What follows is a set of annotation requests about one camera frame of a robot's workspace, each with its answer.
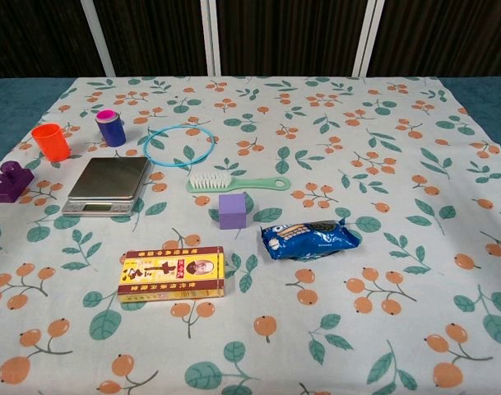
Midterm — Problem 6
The grey digital scale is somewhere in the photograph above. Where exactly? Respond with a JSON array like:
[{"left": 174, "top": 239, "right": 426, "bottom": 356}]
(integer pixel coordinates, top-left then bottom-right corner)
[{"left": 61, "top": 156, "right": 152, "bottom": 218}]

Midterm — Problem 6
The floral fruit print tablecloth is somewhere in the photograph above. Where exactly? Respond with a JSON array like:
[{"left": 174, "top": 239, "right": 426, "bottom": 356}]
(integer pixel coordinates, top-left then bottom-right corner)
[{"left": 0, "top": 76, "right": 501, "bottom": 395}]

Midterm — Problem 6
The blue cylinder with pink lid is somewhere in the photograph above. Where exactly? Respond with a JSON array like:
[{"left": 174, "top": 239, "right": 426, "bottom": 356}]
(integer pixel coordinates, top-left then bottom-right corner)
[{"left": 95, "top": 109, "right": 127, "bottom": 147}]

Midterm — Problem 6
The purple plastic building block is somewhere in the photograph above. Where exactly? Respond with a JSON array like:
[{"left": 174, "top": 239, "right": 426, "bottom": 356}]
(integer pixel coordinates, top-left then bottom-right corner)
[{"left": 0, "top": 160, "right": 36, "bottom": 204}]

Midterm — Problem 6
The dark folding screen white frame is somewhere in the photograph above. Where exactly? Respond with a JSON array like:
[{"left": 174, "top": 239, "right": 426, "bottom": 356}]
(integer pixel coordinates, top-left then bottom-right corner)
[{"left": 0, "top": 0, "right": 501, "bottom": 79}]

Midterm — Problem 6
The blue Oreo cookie packet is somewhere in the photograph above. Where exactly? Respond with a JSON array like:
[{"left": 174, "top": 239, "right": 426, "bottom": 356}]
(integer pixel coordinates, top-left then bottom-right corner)
[{"left": 260, "top": 218, "right": 362, "bottom": 262}]

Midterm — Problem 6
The purple foam cube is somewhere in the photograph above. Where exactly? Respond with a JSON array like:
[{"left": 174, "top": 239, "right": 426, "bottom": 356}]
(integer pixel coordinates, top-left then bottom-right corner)
[{"left": 218, "top": 191, "right": 249, "bottom": 230}]

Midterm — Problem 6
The orange snack bar package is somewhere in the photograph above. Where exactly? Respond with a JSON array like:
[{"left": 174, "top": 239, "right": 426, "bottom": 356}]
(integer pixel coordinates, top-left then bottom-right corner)
[{"left": 117, "top": 245, "right": 226, "bottom": 304}]

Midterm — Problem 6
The orange plastic cup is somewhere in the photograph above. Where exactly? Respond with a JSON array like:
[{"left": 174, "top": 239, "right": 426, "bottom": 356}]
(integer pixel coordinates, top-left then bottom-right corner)
[{"left": 31, "top": 123, "right": 72, "bottom": 162}]

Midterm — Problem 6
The green brush with white bristles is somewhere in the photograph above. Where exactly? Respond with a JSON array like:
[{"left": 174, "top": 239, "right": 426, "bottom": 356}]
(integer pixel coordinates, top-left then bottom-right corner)
[{"left": 186, "top": 171, "right": 292, "bottom": 194}]

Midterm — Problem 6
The light blue plastic ring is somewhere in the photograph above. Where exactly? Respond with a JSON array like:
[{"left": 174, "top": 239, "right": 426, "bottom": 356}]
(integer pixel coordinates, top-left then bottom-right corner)
[{"left": 142, "top": 125, "right": 216, "bottom": 168}]

